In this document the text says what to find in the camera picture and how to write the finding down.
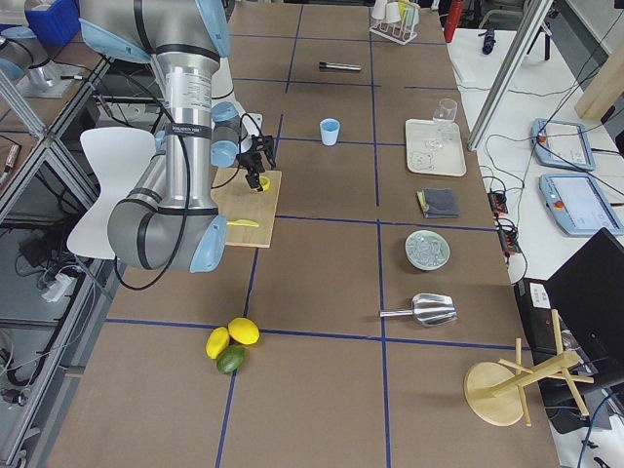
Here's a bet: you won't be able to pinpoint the wooden cup tree stand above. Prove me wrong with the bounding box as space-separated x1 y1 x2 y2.
463 309 594 427

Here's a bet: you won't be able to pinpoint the green bowl of ice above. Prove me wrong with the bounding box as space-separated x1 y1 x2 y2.
405 230 450 271

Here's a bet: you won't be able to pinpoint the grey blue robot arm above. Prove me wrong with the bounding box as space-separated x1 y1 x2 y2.
80 1 274 273

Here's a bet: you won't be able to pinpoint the teach pendant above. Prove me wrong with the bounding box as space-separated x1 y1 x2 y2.
538 175 623 238
530 118 596 171

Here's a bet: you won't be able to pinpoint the light blue cup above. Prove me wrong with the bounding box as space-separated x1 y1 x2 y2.
319 118 340 146

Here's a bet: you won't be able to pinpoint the white chair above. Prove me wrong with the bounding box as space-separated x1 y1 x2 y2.
67 127 166 259

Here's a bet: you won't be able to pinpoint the wooden cutting board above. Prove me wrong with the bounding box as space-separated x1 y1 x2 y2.
211 170 282 248

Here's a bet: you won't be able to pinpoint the yellow plastic knife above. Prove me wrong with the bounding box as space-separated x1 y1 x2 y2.
226 219 259 228

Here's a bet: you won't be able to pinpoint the blue plastic bin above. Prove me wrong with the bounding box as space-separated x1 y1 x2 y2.
24 0 80 46

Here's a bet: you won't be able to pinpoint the cream bear tray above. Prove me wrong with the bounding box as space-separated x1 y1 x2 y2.
405 119 467 177

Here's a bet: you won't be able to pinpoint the grey folded cloth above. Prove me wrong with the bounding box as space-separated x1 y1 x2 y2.
416 188 460 218

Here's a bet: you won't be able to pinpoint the upper teach pendant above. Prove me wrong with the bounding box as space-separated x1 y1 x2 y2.
530 118 596 171

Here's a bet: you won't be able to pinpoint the clear wine glass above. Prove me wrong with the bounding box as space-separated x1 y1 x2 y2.
427 97 457 150

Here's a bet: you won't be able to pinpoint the white cup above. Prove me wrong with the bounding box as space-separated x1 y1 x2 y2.
383 1 401 24

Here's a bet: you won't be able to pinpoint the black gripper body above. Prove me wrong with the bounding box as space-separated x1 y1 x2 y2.
237 136 276 176

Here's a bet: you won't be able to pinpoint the pink cup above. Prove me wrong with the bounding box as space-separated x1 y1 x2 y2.
371 0 387 20

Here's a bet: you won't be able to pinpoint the mint green cup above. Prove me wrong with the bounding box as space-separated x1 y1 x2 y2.
405 1 420 28

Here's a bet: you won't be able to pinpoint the yellow lemon half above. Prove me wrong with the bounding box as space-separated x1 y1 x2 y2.
257 176 271 192

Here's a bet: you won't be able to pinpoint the white wire cup rack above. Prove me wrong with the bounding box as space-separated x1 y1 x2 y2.
370 17 417 45

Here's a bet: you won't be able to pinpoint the metal ice scoop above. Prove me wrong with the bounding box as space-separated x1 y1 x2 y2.
379 292 458 328

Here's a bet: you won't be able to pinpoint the aluminium frame post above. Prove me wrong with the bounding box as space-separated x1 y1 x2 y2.
467 0 554 151

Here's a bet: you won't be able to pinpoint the steel muddler black cap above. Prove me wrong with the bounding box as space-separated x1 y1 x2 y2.
318 61 362 73

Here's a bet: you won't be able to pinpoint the yellow cup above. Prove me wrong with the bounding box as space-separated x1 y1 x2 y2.
398 1 409 21

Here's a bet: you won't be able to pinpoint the lower teach pendant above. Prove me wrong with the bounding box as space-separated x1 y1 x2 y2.
538 175 623 238

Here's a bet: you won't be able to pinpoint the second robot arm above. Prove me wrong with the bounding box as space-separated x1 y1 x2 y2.
1 26 60 90

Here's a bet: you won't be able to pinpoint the red cylinder bottle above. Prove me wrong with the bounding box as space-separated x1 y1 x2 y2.
444 0 464 44

